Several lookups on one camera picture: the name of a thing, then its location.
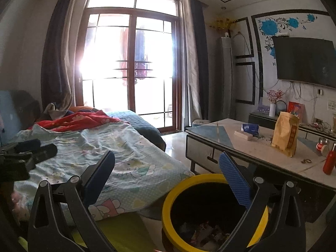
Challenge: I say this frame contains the round black framed mirror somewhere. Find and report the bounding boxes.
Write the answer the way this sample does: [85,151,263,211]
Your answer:
[276,100,288,116]

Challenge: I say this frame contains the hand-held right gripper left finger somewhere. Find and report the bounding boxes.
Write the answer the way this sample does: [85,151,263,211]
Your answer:
[28,150,124,252]

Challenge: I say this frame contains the white and blue small bin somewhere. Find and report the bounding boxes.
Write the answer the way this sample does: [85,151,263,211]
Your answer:
[192,119,210,130]

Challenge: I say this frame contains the yellow artificial flowers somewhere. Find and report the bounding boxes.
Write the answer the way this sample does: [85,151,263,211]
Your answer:
[209,18,238,30]

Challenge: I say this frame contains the cartoon printed light blue sheet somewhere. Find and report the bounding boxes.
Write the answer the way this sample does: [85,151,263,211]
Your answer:
[12,123,195,222]

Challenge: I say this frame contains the blue and beige curtain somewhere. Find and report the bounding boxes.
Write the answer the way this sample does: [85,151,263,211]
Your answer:
[182,0,210,130]
[41,0,90,111]

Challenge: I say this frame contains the red floral blanket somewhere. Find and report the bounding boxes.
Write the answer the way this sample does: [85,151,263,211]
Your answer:
[28,110,132,130]

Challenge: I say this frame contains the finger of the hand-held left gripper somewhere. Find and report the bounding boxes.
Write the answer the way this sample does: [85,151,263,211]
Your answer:
[31,144,58,163]
[13,140,42,154]

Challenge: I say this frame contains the red card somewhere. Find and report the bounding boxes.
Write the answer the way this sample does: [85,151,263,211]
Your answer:
[287,101,305,121]

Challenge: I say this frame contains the red and white jar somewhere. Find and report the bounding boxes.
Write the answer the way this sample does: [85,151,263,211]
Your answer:
[316,137,329,155]

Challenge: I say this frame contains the grey crumpled cloth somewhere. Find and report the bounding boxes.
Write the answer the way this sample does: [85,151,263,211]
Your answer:
[43,102,71,121]

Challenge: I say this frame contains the brown framed glass door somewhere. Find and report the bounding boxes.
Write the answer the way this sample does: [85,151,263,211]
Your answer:
[75,0,189,133]

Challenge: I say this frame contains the dark television cabinet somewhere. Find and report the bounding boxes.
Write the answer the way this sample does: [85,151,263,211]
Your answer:
[248,112,336,142]

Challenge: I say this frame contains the black wall television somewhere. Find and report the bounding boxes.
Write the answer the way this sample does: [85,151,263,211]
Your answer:
[272,36,336,88]

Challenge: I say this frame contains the blue quilted cover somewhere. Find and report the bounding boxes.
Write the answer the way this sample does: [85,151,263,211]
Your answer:
[105,110,167,151]

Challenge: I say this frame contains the dark headboard cushion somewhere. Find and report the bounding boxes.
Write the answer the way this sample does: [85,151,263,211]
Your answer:
[0,90,42,145]

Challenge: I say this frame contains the pile of crumpled wrappers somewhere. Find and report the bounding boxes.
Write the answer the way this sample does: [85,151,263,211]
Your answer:
[178,219,237,246]

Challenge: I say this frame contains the yellow paper bag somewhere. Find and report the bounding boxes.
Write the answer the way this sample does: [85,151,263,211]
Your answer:
[271,111,300,158]

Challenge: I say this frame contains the person's lime green clothing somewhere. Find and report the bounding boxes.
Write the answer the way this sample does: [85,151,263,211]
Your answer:
[71,213,168,252]

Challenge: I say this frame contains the white vase with red flowers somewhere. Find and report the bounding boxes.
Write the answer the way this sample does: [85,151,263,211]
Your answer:
[266,89,285,118]

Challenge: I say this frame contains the standing air conditioner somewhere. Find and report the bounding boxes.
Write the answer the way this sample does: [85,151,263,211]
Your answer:
[217,31,234,124]

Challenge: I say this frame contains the blue tissue pack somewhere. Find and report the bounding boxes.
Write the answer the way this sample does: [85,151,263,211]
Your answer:
[241,123,260,134]

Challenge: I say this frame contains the marble top coffee table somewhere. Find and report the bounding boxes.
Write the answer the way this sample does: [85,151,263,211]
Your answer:
[185,118,336,223]

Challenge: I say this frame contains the yellow rimmed black trash bin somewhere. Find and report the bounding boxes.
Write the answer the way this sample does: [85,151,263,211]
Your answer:
[161,174,269,252]

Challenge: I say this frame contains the red plastic bottle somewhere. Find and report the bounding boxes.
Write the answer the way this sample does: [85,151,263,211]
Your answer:
[322,142,336,175]

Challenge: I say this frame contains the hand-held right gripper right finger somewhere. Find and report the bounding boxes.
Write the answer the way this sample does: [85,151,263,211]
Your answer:
[218,151,307,252]

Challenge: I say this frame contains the orange and blue cloth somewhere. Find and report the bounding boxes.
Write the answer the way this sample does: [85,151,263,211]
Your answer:
[69,106,107,114]

